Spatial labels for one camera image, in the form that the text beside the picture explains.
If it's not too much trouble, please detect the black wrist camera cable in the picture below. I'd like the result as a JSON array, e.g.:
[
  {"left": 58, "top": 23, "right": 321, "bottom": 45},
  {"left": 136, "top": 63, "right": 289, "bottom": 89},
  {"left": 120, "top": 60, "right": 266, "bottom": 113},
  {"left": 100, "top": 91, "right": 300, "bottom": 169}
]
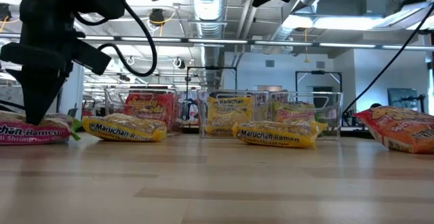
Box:
[{"left": 73, "top": 0, "right": 159, "bottom": 78}]

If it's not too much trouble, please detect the red background equipment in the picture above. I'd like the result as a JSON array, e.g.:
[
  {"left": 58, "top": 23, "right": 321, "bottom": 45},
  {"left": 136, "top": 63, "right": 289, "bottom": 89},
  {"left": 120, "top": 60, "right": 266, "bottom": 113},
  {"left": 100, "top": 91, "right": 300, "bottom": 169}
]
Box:
[{"left": 82, "top": 98, "right": 96, "bottom": 116}]

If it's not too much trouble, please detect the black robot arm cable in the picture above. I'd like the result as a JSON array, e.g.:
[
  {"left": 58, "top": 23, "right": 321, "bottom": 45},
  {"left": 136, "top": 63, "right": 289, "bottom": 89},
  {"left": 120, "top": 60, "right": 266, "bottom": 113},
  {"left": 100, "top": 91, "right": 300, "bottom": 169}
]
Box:
[{"left": 341, "top": 2, "right": 434, "bottom": 117}]

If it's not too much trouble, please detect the dark wall monitor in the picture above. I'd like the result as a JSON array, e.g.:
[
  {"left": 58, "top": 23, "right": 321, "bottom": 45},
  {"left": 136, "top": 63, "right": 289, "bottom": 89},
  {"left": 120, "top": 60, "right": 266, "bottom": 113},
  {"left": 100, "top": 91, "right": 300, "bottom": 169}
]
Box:
[{"left": 387, "top": 88, "right": 420, "bottom": 114}]

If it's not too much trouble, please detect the black ceiling sensor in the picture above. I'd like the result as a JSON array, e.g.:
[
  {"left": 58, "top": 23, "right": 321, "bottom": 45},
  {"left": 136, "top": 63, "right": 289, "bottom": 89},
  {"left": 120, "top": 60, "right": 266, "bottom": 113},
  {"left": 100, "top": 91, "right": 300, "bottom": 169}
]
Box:
[
  {"left": 149, "top": 8, "right": 166, "bottom": 27},
  {"left": 0, "top": 3, "right": 13, "bottom": 23}
]

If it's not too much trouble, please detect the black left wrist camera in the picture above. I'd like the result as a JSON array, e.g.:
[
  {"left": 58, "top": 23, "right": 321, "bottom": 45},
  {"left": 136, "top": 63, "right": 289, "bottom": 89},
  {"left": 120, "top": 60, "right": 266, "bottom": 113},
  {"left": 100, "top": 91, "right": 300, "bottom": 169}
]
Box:
[{"left": 72, "top": 39, "right": 113, "bottom": 77}]

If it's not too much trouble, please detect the yellow hanging cord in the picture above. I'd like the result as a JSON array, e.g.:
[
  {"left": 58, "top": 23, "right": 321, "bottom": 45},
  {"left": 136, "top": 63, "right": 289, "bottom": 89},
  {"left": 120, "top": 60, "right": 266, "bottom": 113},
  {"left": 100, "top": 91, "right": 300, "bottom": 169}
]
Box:
[{"left": 303, "top": 29, "right": 310, "bottom": 64}]

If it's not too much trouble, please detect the long linear ceiling light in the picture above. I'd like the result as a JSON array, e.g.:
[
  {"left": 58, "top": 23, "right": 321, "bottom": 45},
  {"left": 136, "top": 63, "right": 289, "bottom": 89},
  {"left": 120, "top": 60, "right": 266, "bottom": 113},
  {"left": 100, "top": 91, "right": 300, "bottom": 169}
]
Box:
[{"left": 0, "top": 32, "right": 434, "bottom": 52}]

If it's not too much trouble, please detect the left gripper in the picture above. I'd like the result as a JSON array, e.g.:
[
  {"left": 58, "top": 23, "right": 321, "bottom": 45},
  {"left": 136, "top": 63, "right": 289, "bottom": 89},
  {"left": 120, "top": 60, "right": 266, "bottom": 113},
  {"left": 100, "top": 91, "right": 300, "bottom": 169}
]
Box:
[{"left": 0, "top": 23, "right": 76, "bottom": 126}]

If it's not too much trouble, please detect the white building column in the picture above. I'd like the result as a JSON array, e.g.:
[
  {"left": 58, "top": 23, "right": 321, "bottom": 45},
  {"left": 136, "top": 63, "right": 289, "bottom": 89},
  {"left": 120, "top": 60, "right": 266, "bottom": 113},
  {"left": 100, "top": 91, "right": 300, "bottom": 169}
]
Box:
[{"left": 62, "top": 64, "right": 85, "bottom": 122}]

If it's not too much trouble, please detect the rectangular ceiling light panel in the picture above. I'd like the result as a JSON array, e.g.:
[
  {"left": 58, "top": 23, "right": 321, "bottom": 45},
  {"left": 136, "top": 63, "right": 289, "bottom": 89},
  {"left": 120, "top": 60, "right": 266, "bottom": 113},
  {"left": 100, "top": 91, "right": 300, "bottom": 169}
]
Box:
[{"left": 291, "top": 13, "right": 377, "bottom": 31}]

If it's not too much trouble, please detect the gray fabric partition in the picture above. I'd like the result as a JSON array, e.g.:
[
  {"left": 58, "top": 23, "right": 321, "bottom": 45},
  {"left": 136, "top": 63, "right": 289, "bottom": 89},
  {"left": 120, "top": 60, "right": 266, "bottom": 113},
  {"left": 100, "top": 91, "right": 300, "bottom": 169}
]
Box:
[{"left": 0, "top": 84, "right": 26, "bottom": 113}]

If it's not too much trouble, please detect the black metal frame stand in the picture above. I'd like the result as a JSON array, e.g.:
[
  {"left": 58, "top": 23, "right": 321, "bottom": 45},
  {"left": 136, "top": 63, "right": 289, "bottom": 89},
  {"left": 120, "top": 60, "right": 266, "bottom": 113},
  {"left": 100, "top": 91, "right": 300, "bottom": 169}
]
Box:
[{"left": 294, "top": 70, "right": 343, "bottom": 94}]

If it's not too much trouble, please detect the red Savory Noodles pack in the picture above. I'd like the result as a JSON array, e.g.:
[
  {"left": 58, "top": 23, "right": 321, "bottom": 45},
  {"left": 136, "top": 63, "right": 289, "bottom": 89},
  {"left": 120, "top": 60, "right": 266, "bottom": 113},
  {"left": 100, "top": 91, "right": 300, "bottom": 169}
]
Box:
[
  {"left": 353, "top": 105, "right": 434, "bottom": 155},
  {"left": 122, "top": 92, "right": 176, "bottom": 125}
]

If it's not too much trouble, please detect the black aluminium frame rail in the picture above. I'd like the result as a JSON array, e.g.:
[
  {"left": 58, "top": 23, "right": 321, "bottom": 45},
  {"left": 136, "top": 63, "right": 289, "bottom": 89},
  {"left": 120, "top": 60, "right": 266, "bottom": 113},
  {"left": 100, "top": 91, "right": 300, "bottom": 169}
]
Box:
[{"left": 340, "top": 126, "right": 376, "bottom": 139}]

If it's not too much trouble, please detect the gray ceiling HVAC unit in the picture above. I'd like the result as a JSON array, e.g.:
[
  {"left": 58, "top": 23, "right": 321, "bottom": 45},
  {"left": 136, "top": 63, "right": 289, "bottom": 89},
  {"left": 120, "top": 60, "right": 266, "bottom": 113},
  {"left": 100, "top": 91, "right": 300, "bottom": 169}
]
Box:
[{"left": 317, "top": 0, "right": 387, "bottom": 18}]

